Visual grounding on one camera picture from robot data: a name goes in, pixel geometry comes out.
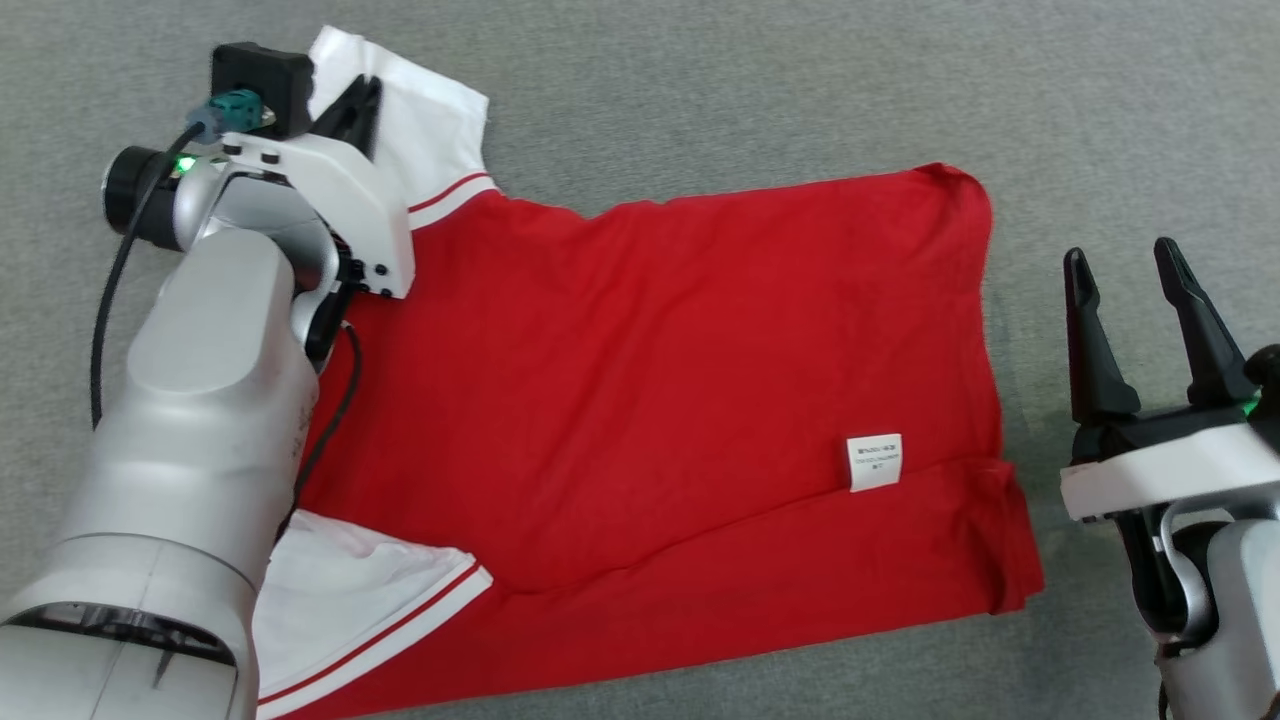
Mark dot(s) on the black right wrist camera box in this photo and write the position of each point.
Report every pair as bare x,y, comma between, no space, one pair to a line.
1268,380

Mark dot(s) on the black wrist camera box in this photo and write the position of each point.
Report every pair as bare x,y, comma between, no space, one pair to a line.
270,80
1268,380

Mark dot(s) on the red white-sleeved T-shirt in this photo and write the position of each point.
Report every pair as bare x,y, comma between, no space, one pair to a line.
650,380

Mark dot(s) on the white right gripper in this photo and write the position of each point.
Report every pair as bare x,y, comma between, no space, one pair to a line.
1160,465

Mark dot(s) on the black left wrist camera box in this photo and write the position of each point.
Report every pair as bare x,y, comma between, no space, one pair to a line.
270,80

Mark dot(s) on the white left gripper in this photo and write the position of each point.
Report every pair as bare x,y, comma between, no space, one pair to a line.
350,205

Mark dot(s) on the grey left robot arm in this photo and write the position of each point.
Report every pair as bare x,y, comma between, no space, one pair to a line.
190,420

